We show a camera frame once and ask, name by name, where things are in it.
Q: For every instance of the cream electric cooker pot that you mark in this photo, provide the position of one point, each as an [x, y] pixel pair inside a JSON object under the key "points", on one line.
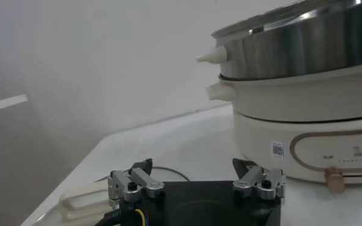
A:
{"points": [[291, 104]]}

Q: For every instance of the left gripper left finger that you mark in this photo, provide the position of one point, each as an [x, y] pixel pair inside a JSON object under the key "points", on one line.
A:
{"points": [[144, 182]]}

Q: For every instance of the round glass pot lid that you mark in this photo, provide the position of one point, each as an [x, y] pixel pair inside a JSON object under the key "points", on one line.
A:
{"points": [[82, 199]]}

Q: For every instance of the perforated steel steamer basket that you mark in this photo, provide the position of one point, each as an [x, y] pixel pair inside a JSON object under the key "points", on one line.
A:
{"points": [[306, 46]]}

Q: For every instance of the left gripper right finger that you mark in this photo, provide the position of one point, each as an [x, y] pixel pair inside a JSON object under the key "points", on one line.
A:
{"points": [[254, 182]]}

